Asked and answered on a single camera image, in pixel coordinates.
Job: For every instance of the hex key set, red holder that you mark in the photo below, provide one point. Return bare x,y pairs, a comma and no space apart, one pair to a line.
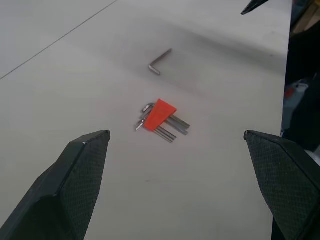
182,122

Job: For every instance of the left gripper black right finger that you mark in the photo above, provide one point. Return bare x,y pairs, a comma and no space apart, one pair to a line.
287,185

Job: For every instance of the dark bulky object beside table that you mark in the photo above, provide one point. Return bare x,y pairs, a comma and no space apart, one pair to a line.
303,100

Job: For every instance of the metal hex key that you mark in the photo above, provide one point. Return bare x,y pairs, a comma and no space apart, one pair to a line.
160,60

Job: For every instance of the red plastic hex key holder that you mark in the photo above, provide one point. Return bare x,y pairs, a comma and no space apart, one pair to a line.
160,115

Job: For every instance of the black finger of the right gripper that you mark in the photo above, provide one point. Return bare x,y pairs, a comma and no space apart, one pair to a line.
253,6

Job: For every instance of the brown wooden board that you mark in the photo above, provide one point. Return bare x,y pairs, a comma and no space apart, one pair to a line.
306,18

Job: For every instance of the small red object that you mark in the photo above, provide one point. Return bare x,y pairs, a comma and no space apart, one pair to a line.
289,92

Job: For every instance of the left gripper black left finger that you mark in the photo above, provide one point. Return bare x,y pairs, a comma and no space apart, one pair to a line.
75,180

